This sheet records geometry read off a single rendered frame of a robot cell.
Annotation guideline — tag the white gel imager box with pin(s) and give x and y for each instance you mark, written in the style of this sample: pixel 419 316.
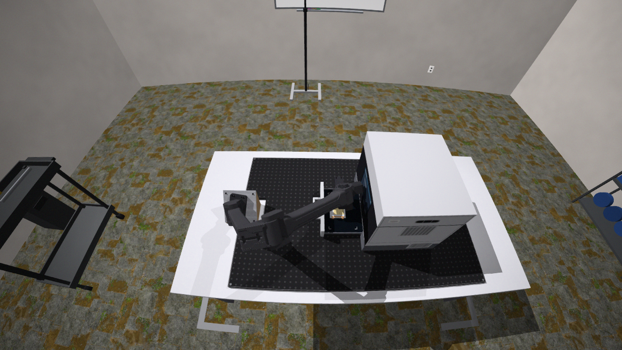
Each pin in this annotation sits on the white gel imager box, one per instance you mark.
pixel 414 196

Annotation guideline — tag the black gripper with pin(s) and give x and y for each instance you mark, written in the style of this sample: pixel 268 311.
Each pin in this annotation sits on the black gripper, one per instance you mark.
pixel 347 207

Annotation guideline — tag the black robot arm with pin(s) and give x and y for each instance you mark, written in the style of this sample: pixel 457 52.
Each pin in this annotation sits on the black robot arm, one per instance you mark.
pixel 274 229

